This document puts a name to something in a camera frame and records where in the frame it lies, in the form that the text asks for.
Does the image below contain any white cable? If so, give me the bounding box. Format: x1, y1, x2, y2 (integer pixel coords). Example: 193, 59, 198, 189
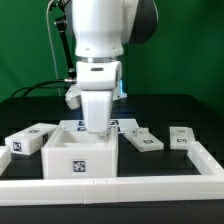
45, 0, 63, 97

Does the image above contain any white door panel with knob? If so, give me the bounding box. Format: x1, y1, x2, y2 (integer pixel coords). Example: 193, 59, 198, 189
124, 127, 164, 152

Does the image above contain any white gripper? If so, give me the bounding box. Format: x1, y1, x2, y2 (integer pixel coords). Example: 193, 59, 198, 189
76, 61, 122, 139

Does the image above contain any white cabinet top block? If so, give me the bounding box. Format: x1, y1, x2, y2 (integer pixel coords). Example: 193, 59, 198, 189
5, 123, 57, 155

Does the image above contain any white cabinet body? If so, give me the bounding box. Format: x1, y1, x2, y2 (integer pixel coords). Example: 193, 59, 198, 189
41, 127, 118, 179

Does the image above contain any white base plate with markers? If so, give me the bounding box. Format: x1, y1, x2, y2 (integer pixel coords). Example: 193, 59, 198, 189
59, 119, 139, 133

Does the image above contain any black cable bundle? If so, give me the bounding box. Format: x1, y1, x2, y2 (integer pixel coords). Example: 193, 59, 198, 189
10, 78, 78, 99

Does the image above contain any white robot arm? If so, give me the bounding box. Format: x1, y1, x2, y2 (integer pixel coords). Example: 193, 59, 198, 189
65, 0, 158, 133

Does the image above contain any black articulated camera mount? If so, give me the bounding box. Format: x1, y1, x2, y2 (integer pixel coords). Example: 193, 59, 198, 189
54, 0, 76, 83

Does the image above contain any white U-shaped fence frame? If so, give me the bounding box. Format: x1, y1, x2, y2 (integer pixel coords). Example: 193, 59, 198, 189
0, 142, 224, 206

